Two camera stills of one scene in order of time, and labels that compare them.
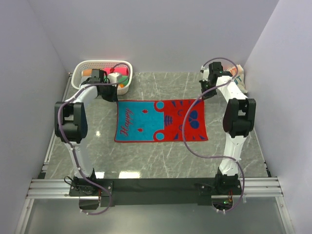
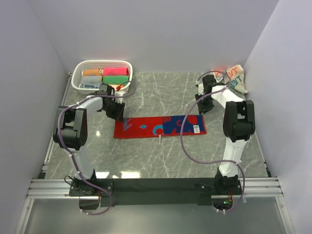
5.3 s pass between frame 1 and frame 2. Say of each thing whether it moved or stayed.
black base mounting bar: stayed
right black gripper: moved
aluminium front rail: stayed
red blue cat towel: moved
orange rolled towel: stayed
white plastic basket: stayed
